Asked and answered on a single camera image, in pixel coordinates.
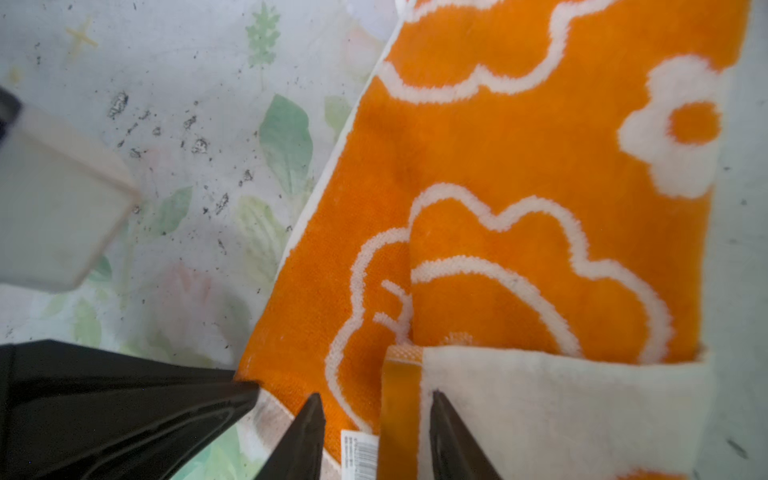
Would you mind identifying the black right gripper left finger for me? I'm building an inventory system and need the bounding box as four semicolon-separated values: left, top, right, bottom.
254;393;326;480

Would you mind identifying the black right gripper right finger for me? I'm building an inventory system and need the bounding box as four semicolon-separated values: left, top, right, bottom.
429;390;501;480

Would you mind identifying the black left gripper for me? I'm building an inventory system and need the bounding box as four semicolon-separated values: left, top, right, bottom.
1;340;260;479

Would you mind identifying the orange white lion towel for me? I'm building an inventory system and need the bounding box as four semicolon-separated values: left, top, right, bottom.
238;1;750;479

